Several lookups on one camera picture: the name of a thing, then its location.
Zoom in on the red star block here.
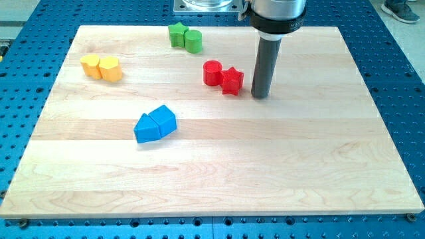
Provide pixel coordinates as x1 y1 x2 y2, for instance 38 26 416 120
221 67 244 96

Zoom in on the blue triangle block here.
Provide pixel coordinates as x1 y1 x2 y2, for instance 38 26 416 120
133 114 161 143

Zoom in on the blue cube block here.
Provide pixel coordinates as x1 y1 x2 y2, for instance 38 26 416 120
148 105 177 137

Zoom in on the red cylinder block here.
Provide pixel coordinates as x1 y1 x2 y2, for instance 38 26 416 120
203 60 222 86

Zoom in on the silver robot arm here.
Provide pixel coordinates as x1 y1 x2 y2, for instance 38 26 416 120
238 0 307 42

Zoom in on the yellow heart block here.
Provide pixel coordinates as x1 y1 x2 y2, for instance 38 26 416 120
80 54 102 80

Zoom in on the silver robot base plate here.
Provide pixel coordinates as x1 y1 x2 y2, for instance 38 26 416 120
173 0 244 14

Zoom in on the green star block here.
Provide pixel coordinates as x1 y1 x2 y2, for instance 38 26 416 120
168 22 189 48

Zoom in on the grey sneaker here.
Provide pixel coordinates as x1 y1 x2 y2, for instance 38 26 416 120
381 0 420 24

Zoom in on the yellow hexagon block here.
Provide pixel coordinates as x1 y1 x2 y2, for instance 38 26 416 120
99 56 123 82

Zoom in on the wooden board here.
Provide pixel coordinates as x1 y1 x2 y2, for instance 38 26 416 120
1 25 424 218

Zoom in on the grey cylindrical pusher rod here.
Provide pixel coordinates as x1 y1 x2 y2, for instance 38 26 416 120
251 37 281 99

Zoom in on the green cylinder block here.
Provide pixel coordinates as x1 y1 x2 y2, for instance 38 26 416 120
185 30 203 54

